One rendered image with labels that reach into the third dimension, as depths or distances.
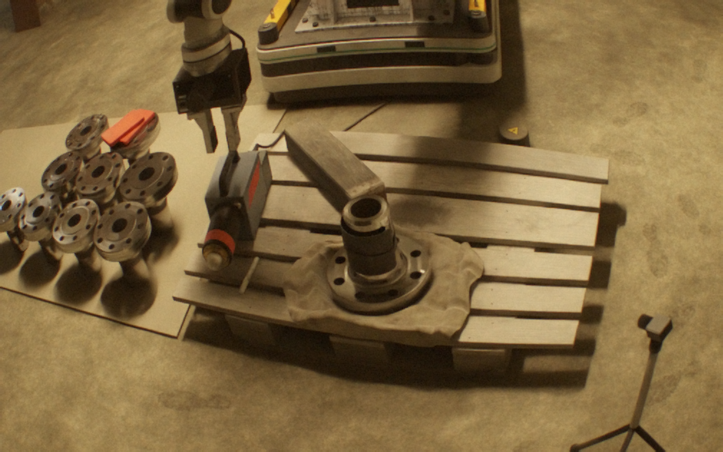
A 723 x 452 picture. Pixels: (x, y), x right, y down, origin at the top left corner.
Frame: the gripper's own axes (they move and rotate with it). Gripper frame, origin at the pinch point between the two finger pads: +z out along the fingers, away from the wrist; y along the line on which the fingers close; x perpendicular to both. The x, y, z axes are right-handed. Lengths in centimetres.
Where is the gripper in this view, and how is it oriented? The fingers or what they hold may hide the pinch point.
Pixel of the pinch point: (221, 138)
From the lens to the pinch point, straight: 277.3
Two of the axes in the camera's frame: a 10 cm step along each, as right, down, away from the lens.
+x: -1.1, 6.5, -7.5
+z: 1.4, 7.6, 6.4
